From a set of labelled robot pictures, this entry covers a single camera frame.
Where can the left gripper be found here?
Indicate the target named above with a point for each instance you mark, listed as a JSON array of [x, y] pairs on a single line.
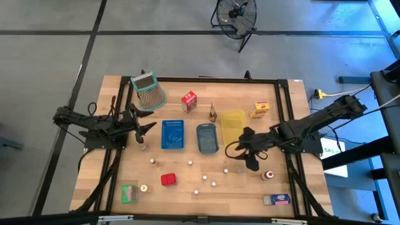
[[129, 122]]

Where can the purple-label dropper bottle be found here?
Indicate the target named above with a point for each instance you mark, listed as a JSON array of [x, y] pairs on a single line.
[[213, 184]]

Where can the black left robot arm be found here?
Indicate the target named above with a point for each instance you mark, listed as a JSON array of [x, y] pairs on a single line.
[[93, 123]]

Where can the red Froot Loops cereal box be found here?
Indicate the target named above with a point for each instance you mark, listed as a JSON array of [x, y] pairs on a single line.
[[189, 101]]

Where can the black floor fan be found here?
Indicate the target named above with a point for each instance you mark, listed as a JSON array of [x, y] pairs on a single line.
[[236, 18]]

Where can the grey floor object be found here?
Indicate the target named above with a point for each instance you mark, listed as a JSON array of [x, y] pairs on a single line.
[[9, 139]]

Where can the white sign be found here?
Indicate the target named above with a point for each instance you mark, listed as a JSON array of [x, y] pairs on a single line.
[[336, 162]]

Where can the yellow plastic bin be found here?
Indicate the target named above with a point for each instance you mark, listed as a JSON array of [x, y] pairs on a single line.
[[232, 125]]

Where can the black steel beam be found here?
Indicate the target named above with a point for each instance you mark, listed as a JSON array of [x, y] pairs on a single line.
[[359, 153]]

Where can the caster wheel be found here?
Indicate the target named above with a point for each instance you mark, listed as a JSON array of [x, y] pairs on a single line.
[[376, 217]]

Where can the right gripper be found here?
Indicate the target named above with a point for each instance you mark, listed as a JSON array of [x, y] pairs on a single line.
[[257, 143]]

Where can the blue-label dropper bottle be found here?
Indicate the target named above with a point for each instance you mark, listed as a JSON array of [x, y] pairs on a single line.
[[204, 177]]

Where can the green Apple Jacks cereal box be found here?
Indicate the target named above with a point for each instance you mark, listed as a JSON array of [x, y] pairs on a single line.
[[129, 193]]

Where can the dark neighbouring workbench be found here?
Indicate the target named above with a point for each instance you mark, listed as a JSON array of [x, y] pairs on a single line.
[[387, 103]]

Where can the black aluminium table frame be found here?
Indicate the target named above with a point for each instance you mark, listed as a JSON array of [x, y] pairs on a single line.
[[218, 80]]

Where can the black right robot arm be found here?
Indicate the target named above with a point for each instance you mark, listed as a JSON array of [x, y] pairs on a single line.
[[315, 125]]

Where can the teal plastic bin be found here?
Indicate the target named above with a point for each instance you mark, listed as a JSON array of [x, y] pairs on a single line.
[[207, 139]]

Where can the red sauce squeeze bottle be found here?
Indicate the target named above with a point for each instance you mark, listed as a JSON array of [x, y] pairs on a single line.
[[267, 175]]

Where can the white frame bracket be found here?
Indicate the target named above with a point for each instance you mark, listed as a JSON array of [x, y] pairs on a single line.
[[115, 218], [289, 221]]

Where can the brown taco seasoning packet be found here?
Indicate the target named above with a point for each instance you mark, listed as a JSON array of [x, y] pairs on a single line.
[[213, 115]]

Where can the small beige round cap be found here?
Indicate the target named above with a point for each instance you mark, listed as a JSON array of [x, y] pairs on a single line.
[[144, 188]]

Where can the red smoked paprika tin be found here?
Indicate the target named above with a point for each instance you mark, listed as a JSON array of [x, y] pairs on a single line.
[[168, 179]]

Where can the black table-level camera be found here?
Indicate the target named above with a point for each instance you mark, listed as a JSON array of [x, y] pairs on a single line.
[[202, 219]]

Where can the blue Frosted Flakes cereal box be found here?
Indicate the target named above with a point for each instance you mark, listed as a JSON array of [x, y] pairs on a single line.
[[278, 199]]

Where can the blue slotted plastic basket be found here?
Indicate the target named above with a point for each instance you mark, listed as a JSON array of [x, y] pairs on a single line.
[[172, 134]]

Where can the yellow Corn Pops cereal box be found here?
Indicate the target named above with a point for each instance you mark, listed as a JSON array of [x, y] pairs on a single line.
[[261, 107]]

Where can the steel box grater teal trim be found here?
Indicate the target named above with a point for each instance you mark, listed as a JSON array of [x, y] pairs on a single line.
[[150, 93]]

